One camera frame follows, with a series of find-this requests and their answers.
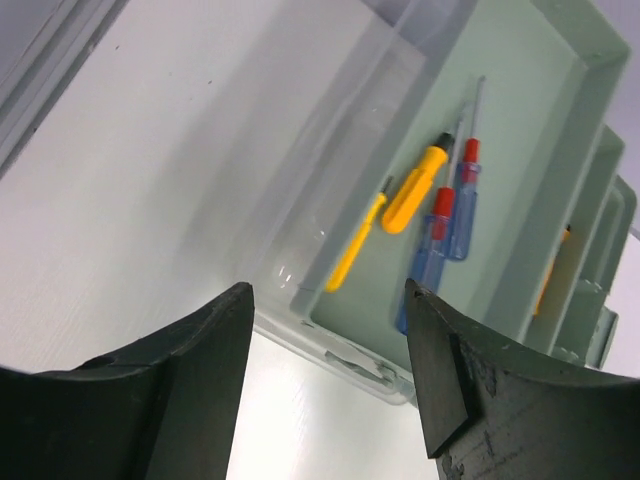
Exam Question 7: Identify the blue screwdriver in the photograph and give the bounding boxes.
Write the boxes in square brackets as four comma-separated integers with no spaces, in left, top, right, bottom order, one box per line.
[394,114,469,336]
[449,75,486,262]

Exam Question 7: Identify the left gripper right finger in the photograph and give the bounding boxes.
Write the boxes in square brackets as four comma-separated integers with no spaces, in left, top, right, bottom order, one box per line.
[405,280,639,479]

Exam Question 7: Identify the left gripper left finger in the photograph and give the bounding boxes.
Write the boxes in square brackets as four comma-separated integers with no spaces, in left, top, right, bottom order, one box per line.
[1,282,254,479]

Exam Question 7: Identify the aluminium frame rail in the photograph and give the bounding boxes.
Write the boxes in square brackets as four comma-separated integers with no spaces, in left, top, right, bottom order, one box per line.
[1,0,127,174]

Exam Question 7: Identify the green toolbox with clear lid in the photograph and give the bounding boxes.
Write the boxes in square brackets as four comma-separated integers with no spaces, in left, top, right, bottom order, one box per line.
[236,1,630,405]

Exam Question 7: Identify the yellow handled screwdriver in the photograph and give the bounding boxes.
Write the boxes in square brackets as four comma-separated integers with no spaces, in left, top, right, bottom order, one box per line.
[381,132,454,234]

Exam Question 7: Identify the yellow black utility knife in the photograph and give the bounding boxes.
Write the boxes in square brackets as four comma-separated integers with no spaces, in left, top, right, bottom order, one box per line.
[533,224,571,318]

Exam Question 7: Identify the orange handled screwdriver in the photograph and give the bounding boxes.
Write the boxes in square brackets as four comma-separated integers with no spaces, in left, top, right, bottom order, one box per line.
[325,176,393,293]

